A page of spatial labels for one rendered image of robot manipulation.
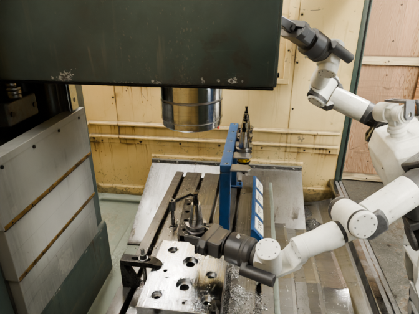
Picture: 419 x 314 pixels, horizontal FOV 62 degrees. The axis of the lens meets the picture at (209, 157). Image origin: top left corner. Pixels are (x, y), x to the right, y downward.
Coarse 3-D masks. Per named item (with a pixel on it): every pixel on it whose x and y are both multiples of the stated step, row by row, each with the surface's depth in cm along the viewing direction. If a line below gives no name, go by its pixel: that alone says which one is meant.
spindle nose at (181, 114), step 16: (160, 96) 87; (176, 96) 82; (192, 96) 81; (208, 96) 82; (176, 112) 83; (192, 112) 83; (208, 112) 84; (176, 128) 85; (192, 128) 84; (208, 128) 86
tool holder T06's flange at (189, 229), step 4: (188, 220) 107; (204, 220) 106; (188, 224) 104; (204, 224) 105; (188, 228) 103; (192, 228) 102; (196, 228) 102; (200, 228) 102; (204, 228) 104; (188, 232) 104; (192, 232) 103; (196, 232) 103; (200, 232) 103; (204, 232) 104
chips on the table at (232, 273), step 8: (232, 264) 123; (232, 272) 119; (232, 280) 115; (232, 288) 112; (240, 288) 112; (224, 296) 111; (232, 296) 109; (248, 296) 109; (256, 296) 111; (264, 296) 110; (224, 304) 108; (240, 304) 106; (256, 304) 107; (264, 304) 107; (224, 312) 105; (232, 312) 104; (248, 312) 104; (256, 312) 105
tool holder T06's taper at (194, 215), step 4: (192, 204) 101; (200, 204) 102; (192, 208) 102; (196, 208) 101; (200, 208) 102; (192, 212) 102; (196, 212) 102; (200, 212) 102; (192, 216) 102; (196, 216) 102; (200, 216) 103; (192, 220) 103; (196, 220) 102; (200, 220) 103; (192, 224) 103; (196, 224) 103; (200, 224) 103
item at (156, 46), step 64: (0, 0) 73; (64, 0) 72; (128, 0) 70; (192, 0) 68; (256, 0) 67; (0, 64) 79; (64, 64) 77; (128, 64) 75; (192, 64) 73; (256, 64) 72
